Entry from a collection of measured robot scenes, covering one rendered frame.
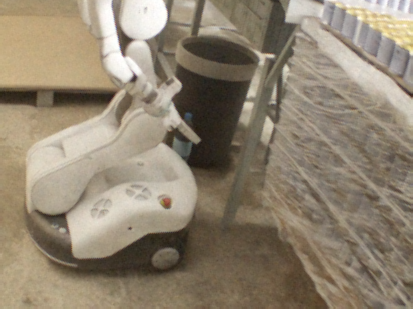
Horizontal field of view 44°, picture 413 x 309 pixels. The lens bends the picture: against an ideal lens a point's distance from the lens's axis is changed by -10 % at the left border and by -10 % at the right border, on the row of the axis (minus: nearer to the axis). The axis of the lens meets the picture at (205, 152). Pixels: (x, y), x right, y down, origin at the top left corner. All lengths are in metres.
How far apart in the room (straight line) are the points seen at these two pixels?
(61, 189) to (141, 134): 0.35
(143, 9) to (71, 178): 0.64
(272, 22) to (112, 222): 0.95
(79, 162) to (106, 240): 0.29
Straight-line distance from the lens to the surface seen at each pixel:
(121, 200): 1.92
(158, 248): 2.08
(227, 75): 2.59
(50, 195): 1.98
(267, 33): 2.13
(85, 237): 1.94
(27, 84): 3.20
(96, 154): 1.93
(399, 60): 1.41
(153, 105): 1.70
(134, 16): 1.74
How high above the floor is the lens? 1.47
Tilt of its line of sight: 29 degrees down
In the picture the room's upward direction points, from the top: 13 degrees clockwise
